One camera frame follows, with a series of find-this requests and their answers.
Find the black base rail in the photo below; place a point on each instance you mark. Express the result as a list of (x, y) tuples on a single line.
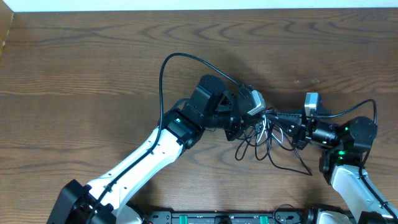
[(281, 215)]

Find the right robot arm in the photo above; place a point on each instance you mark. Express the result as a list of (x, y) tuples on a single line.
[(346, 148)]

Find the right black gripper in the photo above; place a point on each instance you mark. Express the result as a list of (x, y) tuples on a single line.
[(301, 132)]

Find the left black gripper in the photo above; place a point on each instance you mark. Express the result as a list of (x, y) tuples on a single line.
[(244, 123)]

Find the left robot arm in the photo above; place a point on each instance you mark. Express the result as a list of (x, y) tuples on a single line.
[(105, 199)]

